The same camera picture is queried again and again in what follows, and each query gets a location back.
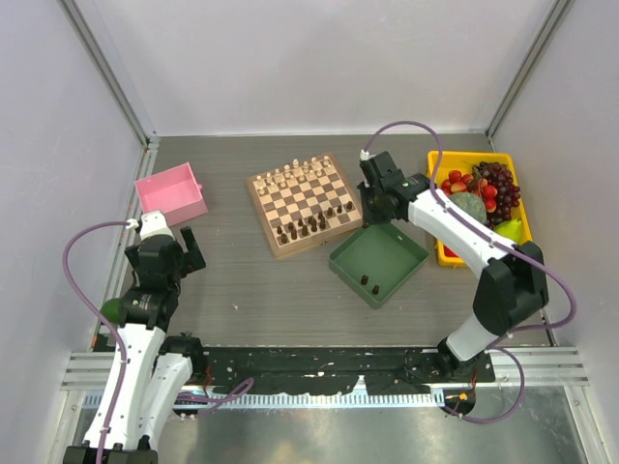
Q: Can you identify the green plastic tray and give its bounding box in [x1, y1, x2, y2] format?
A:
[329, 223, 429, 309]

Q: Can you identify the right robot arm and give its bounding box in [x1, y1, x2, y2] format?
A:
[358, 150, 548, 381]

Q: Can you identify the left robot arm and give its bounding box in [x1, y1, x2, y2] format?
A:
[63, 212, 207, 463]

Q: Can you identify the light chess pieces row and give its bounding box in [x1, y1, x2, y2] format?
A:
[248, 155, 343, 196]

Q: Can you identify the green ball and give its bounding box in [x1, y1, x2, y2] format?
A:
[101, 298, 121, 325]

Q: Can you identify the pink plastic box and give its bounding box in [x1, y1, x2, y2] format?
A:
[134, 162, 208, 225]

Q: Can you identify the red cherries cluster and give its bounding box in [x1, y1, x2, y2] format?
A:
[439, 170, 498, 213]

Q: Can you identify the yellow fruit bin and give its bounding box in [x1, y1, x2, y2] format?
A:
[427, 151, 533, 244]

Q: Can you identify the wooden chessboard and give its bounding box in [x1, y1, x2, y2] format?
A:
[246, 153, 363, 258]

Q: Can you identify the green melon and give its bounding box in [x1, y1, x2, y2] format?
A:
[449, 192, 487, 225]

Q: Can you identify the purple grape bunch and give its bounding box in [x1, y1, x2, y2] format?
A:
[472, 161, 521, 228]

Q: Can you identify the green pear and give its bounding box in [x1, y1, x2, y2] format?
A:
[494, 218, 523, 244]

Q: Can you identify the aluminium frame rail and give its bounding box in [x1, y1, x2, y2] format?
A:
[60, 345, 591, 412]

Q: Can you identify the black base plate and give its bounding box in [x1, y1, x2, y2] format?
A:
[194, 347, 495, 395]

